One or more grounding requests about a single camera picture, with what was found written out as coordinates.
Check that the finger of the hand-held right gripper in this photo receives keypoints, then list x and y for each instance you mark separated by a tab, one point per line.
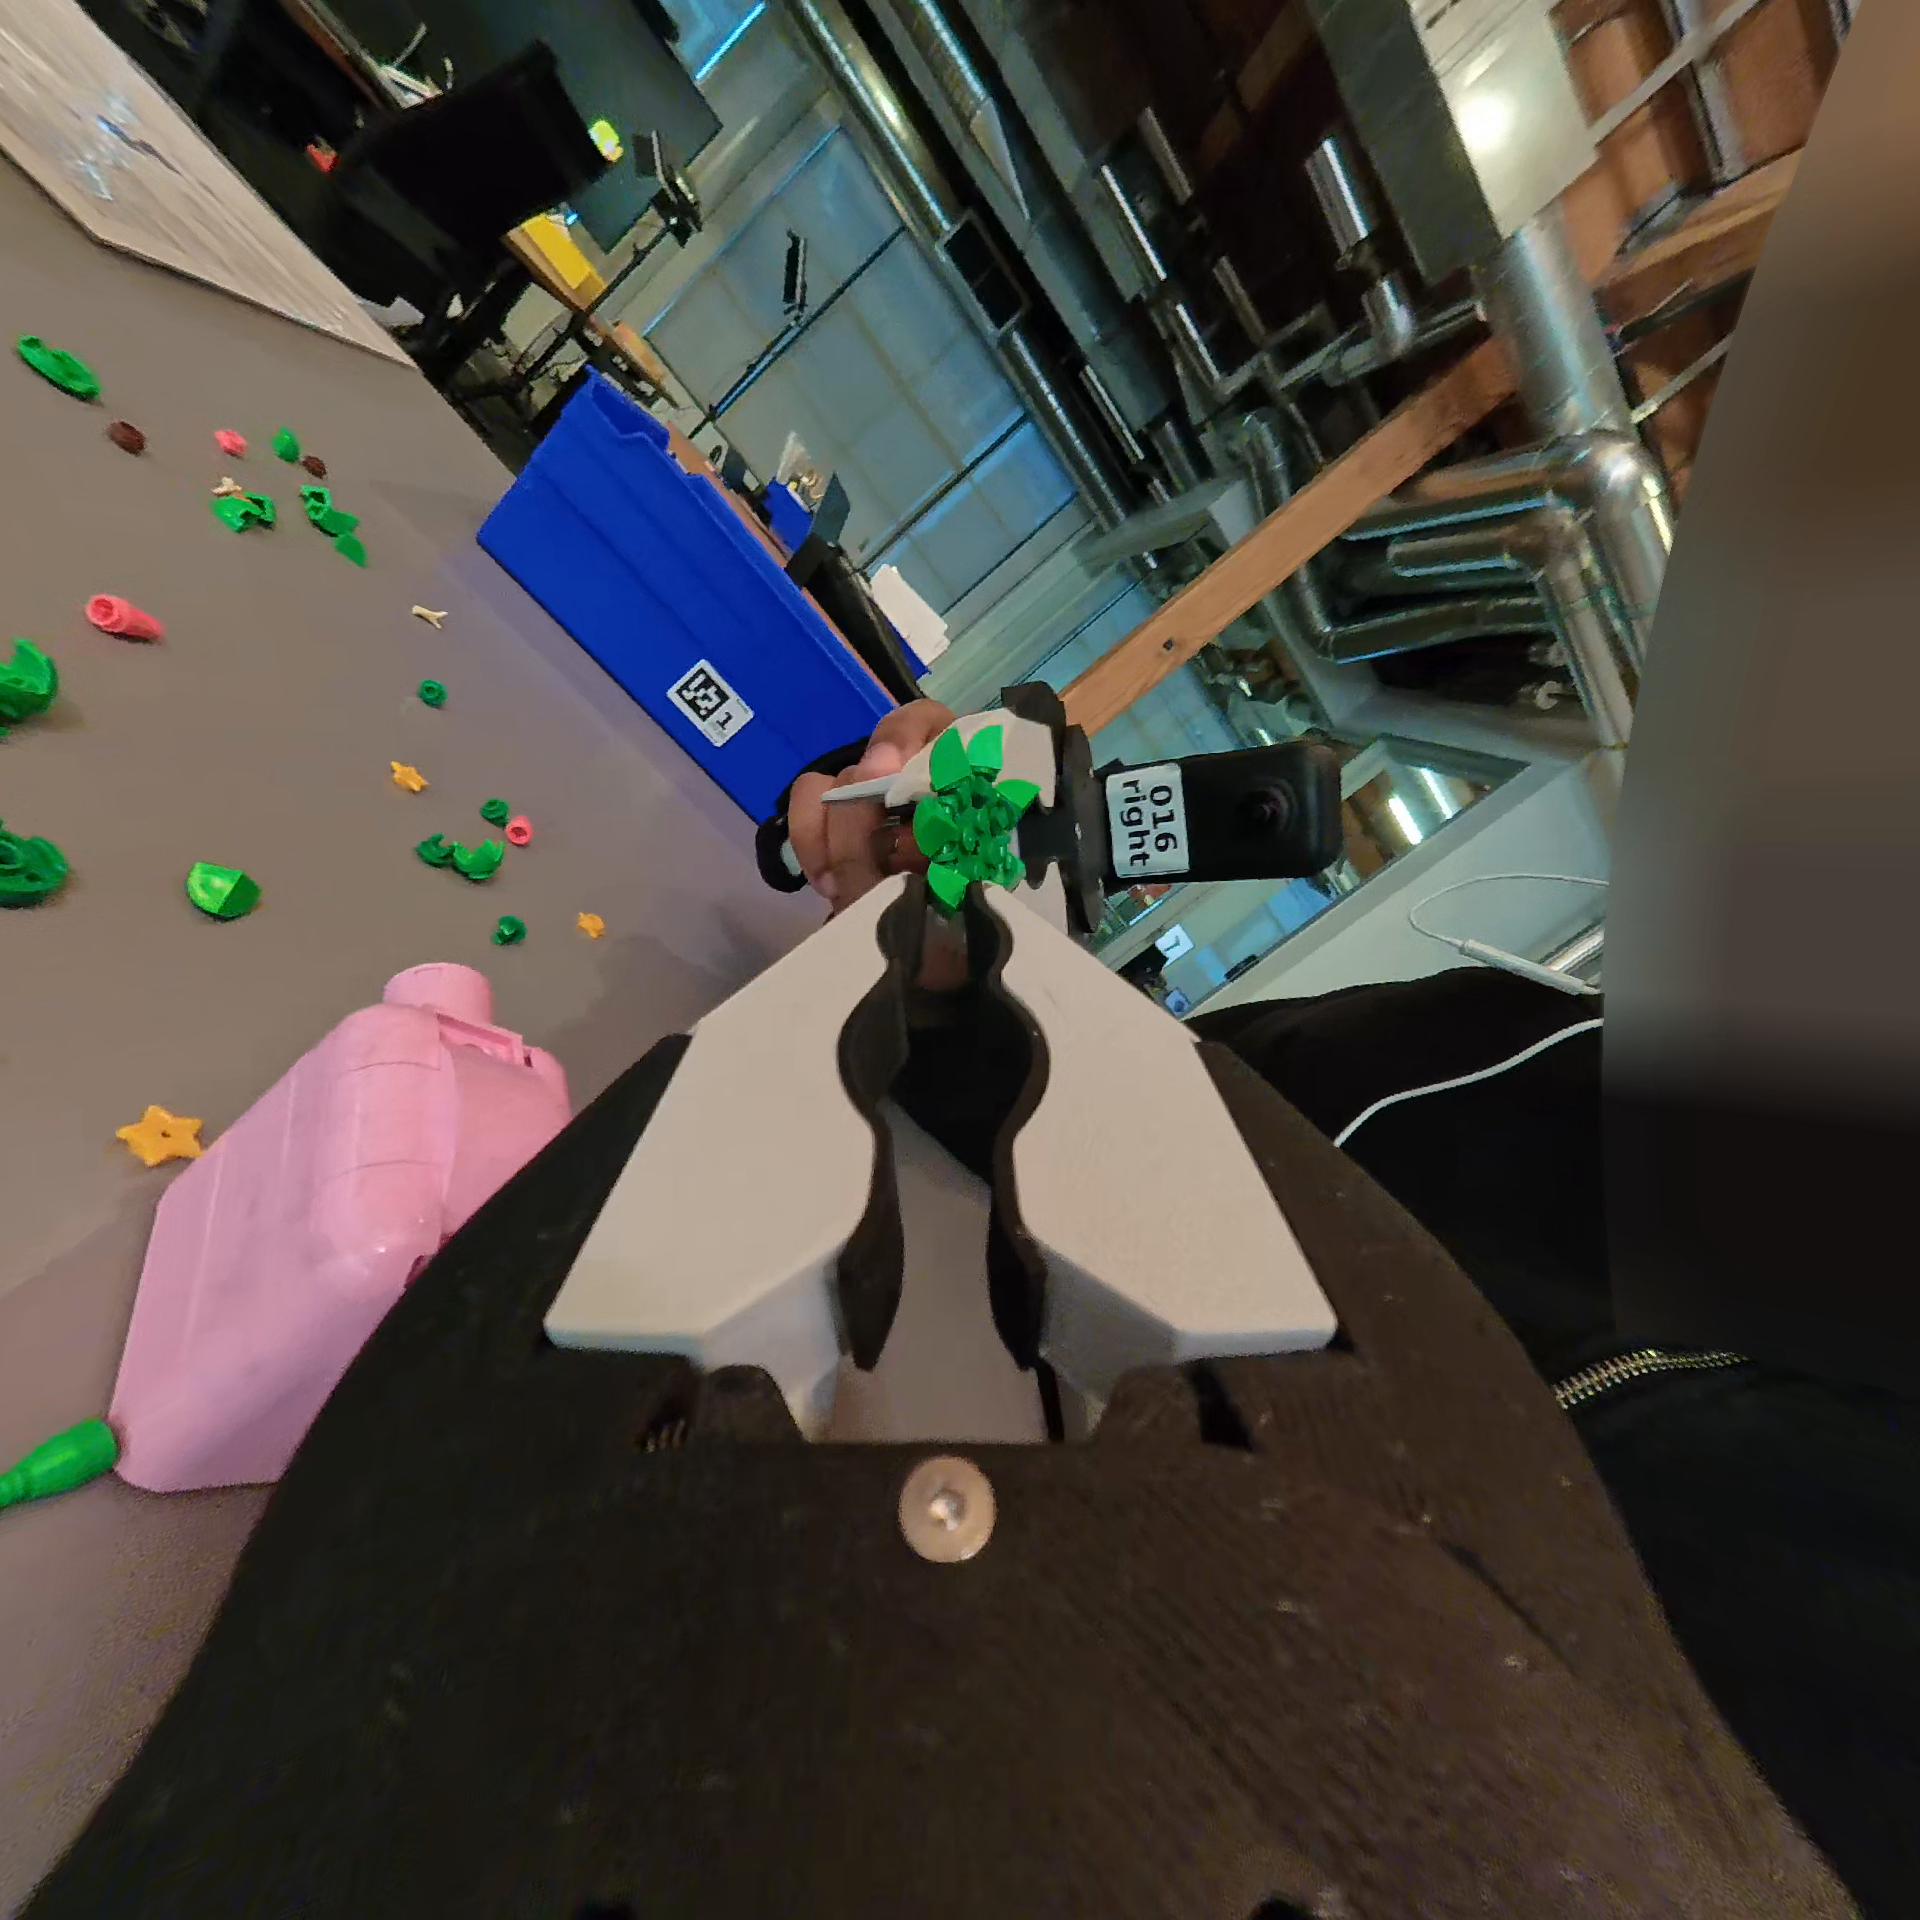
1026	739

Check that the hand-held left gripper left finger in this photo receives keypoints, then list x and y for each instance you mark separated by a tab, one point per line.
704	1200

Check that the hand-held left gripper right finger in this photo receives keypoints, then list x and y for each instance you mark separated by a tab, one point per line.
1169	1200

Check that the brown toy trunk piece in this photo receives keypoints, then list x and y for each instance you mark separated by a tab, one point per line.
942	949

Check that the person's right hand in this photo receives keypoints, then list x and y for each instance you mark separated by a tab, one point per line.
847	859

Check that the wooden beam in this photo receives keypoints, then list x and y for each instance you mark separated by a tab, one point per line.
1288	510

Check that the pink toy box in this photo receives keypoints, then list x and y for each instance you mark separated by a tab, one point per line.
330	1200

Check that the blue mat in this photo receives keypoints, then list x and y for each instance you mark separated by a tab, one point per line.
645	600

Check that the green toy sprout piece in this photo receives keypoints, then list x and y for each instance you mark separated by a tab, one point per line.
458	859

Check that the person's black jacket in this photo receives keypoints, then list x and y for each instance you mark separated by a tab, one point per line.
1725	1501

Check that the yellow box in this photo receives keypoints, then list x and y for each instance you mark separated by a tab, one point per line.
555	258

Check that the green toy stem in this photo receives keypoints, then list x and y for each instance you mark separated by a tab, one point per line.
61	1463

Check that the large green toy leaf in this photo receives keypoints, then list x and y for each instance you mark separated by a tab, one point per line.
330	518

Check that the green round toy flower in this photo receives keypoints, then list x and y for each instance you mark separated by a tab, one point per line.
31	867
55	370

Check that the black monitor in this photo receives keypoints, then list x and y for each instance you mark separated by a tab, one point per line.
494	135

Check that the pale rounded board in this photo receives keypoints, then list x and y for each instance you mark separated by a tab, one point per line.
194	181

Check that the silver ventilation duct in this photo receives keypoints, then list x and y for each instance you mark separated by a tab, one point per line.
1560	496

